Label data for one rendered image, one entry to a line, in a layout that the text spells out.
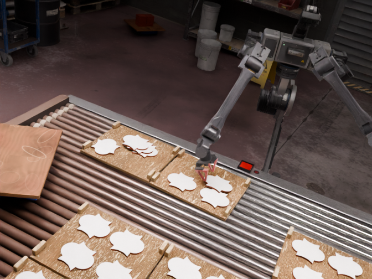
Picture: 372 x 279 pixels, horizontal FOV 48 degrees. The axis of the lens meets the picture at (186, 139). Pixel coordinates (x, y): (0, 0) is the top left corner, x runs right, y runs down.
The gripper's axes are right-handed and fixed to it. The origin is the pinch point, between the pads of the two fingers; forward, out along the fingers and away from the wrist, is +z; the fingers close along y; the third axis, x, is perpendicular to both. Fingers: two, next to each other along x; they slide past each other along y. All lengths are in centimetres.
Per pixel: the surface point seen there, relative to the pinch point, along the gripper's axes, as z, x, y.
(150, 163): -8.4, 28.3, -7.4
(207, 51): 11, 156, 343
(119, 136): -18, 53, 3
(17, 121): -38, 97, -24
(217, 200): 6.0, -9.7, -13.1
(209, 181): 1.8, -1.9, -3.7
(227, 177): 5.8, -6.4, 8.1
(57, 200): -14, 47, -55
